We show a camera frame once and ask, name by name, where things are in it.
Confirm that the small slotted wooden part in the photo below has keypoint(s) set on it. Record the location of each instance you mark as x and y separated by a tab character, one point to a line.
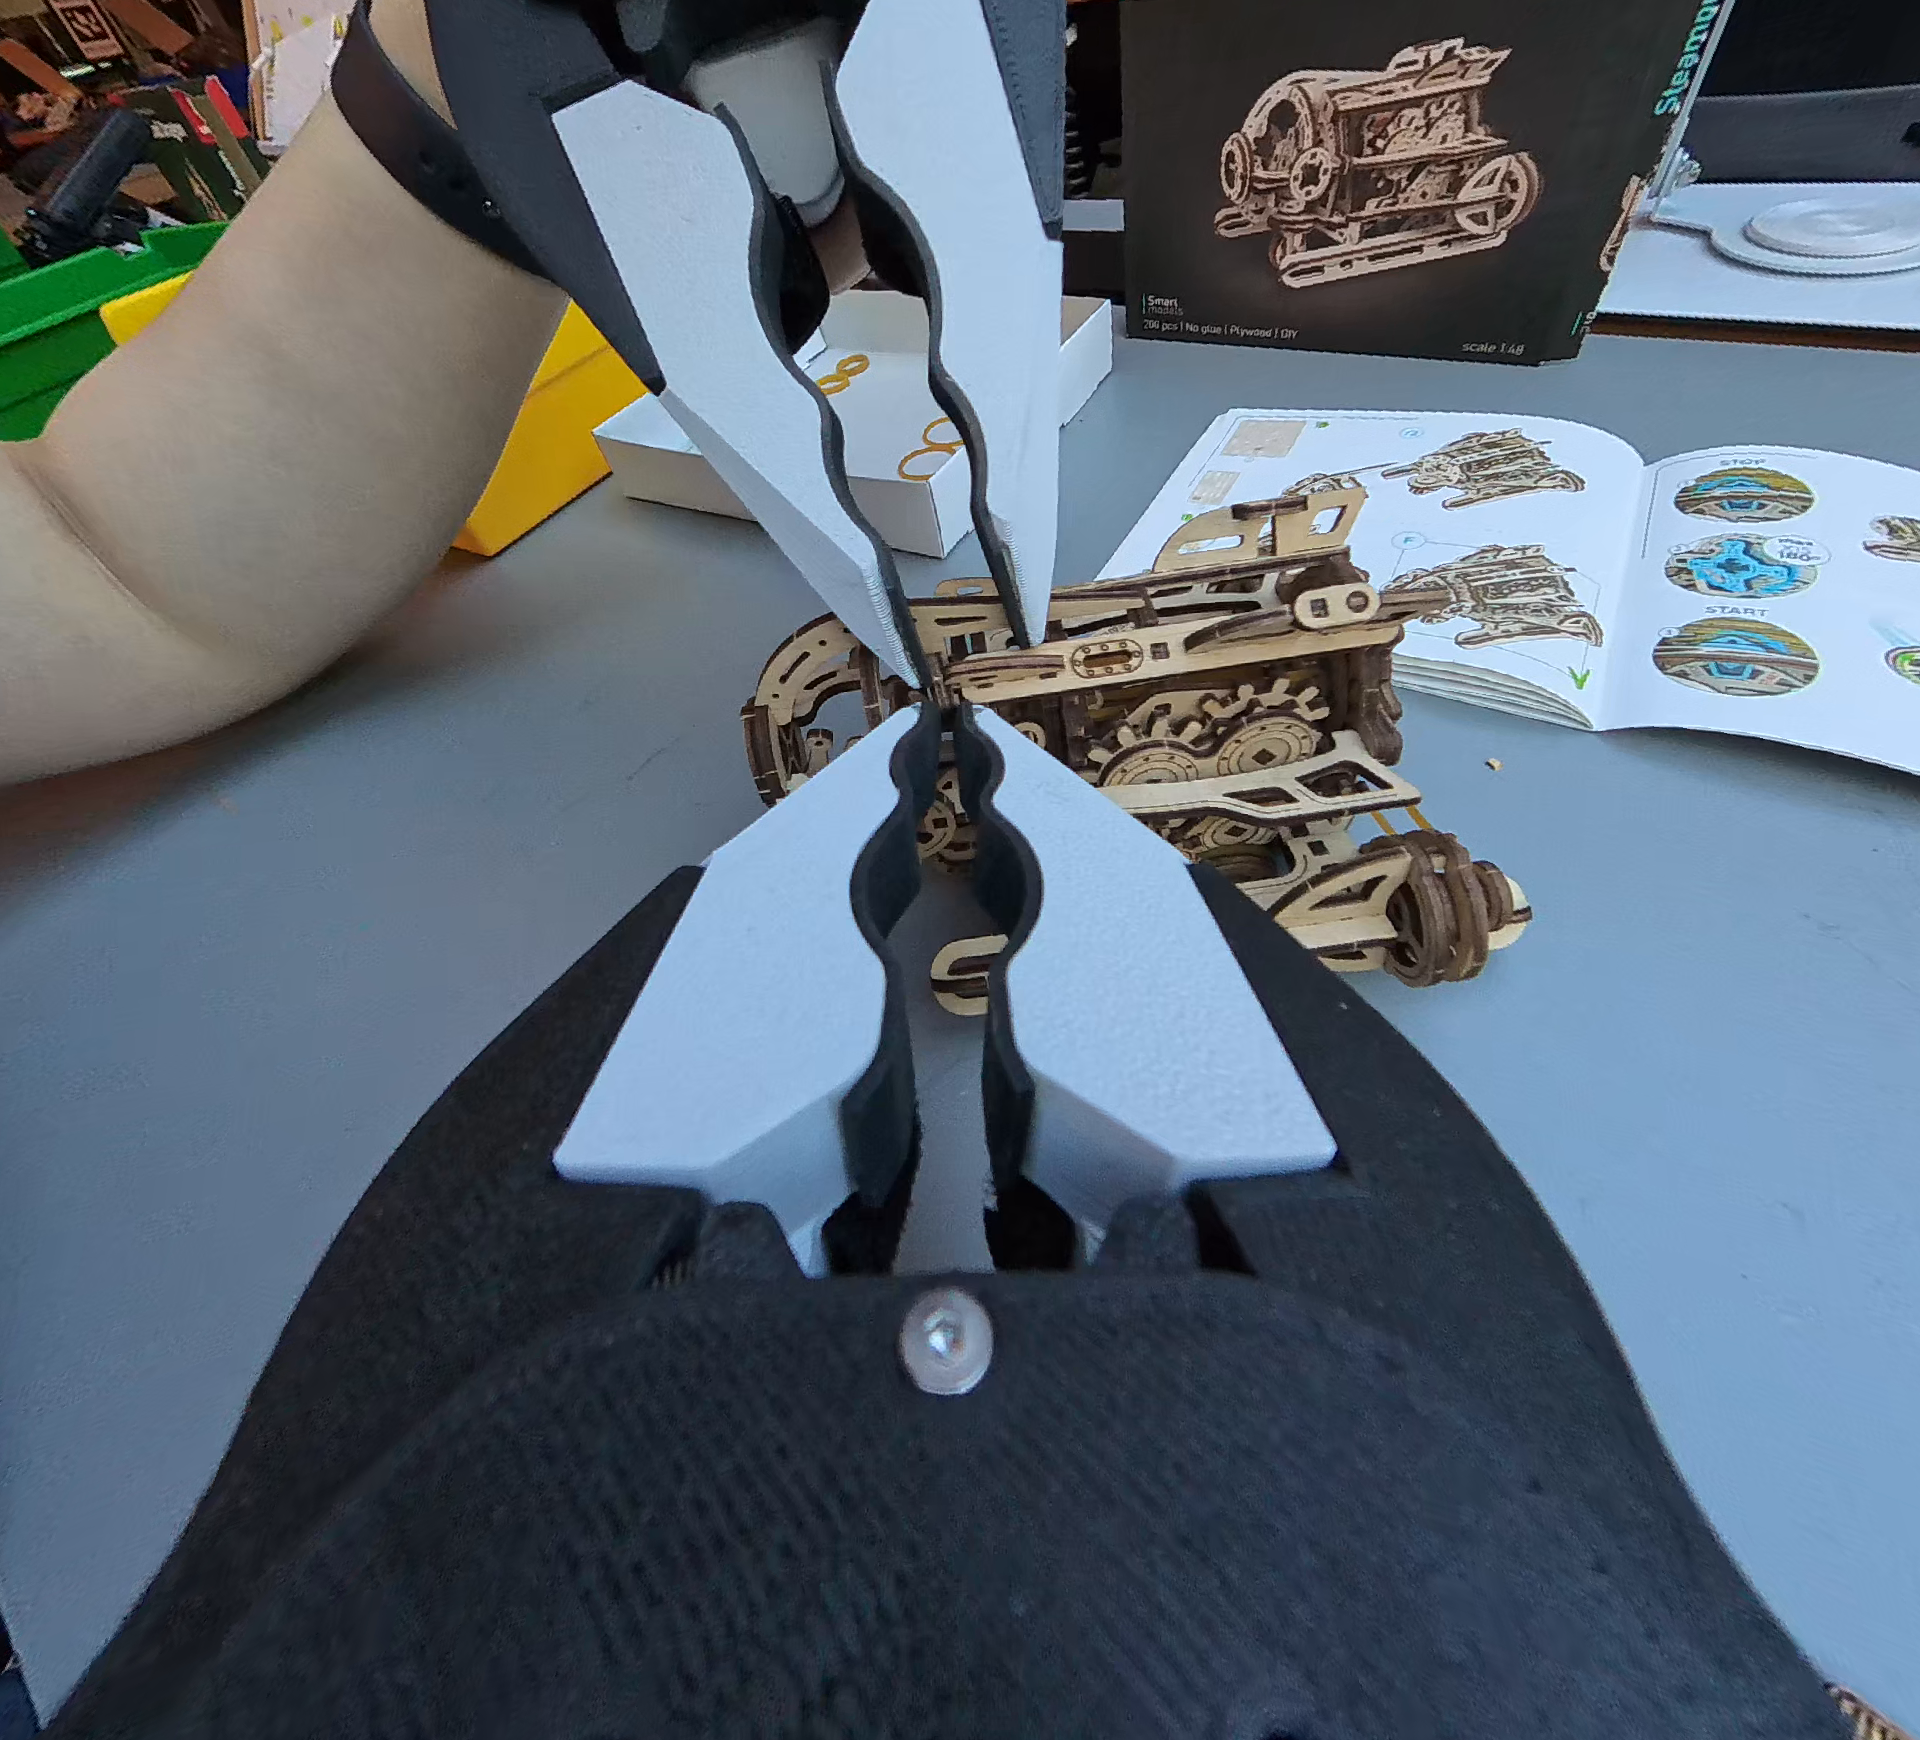
975	980

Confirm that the black wrist band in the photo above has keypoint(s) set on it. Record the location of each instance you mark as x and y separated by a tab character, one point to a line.
436	166

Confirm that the white cardboard tray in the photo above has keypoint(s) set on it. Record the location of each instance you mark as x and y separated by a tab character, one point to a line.
637	458

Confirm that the instruction booklet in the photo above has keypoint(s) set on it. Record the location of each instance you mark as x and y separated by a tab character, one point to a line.
1726	541

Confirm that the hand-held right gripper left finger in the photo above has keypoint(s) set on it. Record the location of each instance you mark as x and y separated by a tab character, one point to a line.
721	1022

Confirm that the person's left forearm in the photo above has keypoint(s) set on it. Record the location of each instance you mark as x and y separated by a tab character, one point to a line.
225	496

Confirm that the yellow rubber band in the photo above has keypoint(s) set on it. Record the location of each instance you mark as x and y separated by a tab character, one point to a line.
930	458
848	376

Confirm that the wooden submarine model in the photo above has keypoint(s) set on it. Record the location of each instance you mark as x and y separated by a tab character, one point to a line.
1201	720

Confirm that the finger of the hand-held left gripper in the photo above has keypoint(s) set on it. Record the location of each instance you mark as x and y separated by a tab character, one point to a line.
676	272
991	272

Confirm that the yellow stacked storage bins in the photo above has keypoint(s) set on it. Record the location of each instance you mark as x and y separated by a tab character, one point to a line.
525	449

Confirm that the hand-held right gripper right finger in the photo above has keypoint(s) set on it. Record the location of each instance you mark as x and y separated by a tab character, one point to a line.
1155	1022

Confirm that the black model kit box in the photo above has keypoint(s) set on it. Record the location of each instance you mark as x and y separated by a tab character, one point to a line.
1350	195

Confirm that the white stand base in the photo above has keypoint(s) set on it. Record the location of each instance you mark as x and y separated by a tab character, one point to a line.
1680	286

